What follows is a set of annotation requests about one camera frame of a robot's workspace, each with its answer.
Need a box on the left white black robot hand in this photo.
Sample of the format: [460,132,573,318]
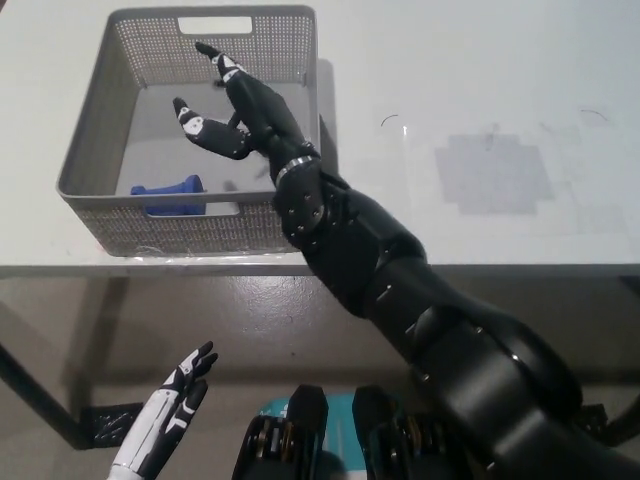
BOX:
[110,341,220,480]

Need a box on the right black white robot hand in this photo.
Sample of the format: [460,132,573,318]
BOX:
[172,41,320,179]

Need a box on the blue rook chess piece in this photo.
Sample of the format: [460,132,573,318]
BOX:
[130,174,208,217]

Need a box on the dark metal table leg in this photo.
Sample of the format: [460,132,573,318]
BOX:
[605,387,640,447]
[0,339,96,451]

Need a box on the black teal robot torso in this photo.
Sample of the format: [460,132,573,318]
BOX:
[230,383,451,480]

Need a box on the grey perforated plastic basket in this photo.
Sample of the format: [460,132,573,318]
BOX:
[55,4,322,259]

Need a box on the grey square tape patch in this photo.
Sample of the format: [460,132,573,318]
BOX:
[433,131,554,217]

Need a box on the black perforated foot bracket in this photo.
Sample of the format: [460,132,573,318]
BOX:
[81,401,147,449]
[580,403,609,432]

